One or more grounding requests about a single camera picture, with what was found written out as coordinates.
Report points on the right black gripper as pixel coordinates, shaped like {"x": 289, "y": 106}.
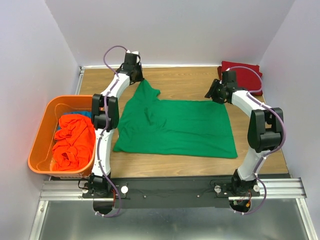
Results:
{"x": 211, "y": 93}

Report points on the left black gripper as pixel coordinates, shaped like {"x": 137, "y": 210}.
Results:
{"x": 140, "y": 78}

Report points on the green t shirt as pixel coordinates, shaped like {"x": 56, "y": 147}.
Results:
{"x": 149, "y": 125}

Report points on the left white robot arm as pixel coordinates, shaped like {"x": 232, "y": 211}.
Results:
{"x": 105, "y": 118}

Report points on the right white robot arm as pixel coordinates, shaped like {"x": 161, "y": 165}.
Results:
{"x": 266, "y": 131}

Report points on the blue t shirt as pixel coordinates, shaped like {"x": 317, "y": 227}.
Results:
{"x": 85, "y": 113}

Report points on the orange t shirt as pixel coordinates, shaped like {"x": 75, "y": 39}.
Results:
{"x": 74, "y": 143}

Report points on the orange plastic basket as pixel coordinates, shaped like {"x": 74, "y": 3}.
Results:
{"x": 41, "y": 159}

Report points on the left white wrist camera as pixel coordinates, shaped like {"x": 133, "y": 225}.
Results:
{"x": 133, "y": 52}

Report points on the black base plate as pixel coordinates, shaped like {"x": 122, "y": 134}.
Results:
{"x": 169, "y": 192}

